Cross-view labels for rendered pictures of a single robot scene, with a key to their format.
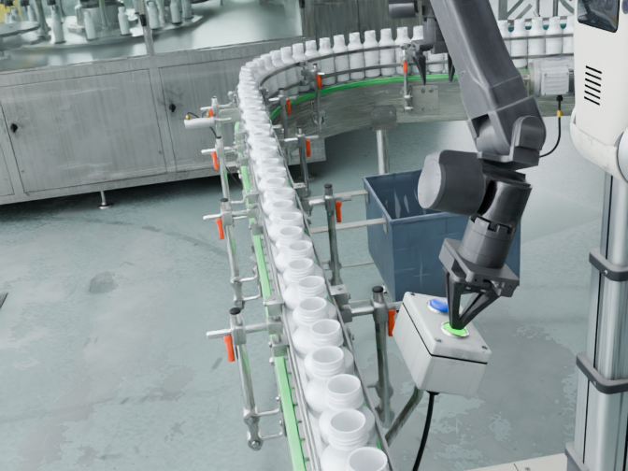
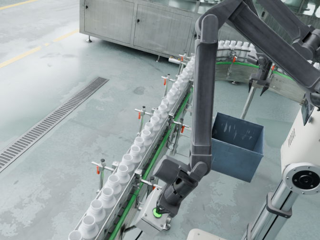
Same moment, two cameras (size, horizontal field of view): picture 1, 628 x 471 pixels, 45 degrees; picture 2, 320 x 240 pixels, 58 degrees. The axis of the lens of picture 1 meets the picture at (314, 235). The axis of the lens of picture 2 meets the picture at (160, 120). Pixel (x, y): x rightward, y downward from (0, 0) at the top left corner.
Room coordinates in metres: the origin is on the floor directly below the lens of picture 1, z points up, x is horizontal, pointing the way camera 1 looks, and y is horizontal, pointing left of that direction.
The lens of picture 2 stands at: (0.20, -0.31, 1.90)
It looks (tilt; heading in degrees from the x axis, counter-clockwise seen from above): 34 degrees down; 18
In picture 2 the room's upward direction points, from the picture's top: 11 degrees clockwise
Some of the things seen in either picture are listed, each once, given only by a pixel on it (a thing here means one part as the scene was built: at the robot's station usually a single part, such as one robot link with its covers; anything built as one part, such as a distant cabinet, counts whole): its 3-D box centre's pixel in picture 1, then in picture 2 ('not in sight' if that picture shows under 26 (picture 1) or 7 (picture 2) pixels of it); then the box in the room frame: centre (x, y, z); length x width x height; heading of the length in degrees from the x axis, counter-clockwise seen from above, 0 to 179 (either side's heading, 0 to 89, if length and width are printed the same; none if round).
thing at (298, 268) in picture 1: (306, 314); (125, 173); (0.95, 0.02, 1.08); 0.06 x 0.06 x 0.17
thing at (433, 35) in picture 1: (435, 31); (262, 74); (1.73, -0.32, 1.33); 0.10 x 0.07 x 0.07; 94
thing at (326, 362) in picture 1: (334, 415); (95, 220); (0.71, 0.00, 1.08); 0.06 x 0.06 x 0.17
